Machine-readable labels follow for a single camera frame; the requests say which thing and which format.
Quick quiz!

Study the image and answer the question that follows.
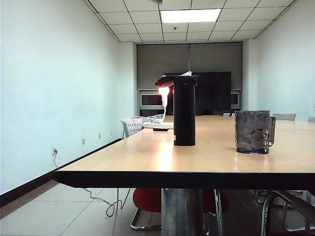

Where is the black thermos cup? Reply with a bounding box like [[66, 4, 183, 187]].
[[155, 70, 199, 147]]

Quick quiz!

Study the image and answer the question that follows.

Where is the dark smoky glass mug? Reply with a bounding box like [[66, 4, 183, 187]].
[[234, 110, 277, 155]]

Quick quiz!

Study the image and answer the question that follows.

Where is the white power strip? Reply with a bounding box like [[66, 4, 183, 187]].
[[142, 122, 175, 130]]

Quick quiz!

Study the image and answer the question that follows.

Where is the lit bulb gooseneck lamp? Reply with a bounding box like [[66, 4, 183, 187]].
[[158, 86, 171, 123]]

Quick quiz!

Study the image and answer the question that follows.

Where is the white perforated plastic chair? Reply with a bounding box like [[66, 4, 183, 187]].
[[120, 117, 149, 140]]

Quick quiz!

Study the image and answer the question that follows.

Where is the black television screen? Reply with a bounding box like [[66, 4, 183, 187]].
[[164, 71, 232, 116]]

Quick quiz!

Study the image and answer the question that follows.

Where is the grey metal table leg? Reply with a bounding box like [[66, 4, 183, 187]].
[[161, 188, 204, 236]]

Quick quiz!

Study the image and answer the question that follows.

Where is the rectangular ceiling light panel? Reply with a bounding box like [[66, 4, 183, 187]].
[[159, 8, 222, 24]]

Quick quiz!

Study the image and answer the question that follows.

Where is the red chair chrome frame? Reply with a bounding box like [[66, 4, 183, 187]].
[[129, 188, 231, 236]]

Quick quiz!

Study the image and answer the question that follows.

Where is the grey power cable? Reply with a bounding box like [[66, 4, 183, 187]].
[[53, 151, 130, 217]]

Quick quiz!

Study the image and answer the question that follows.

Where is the dark chair chrome frame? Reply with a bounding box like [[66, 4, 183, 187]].
[[254, 189, 315, 236]]

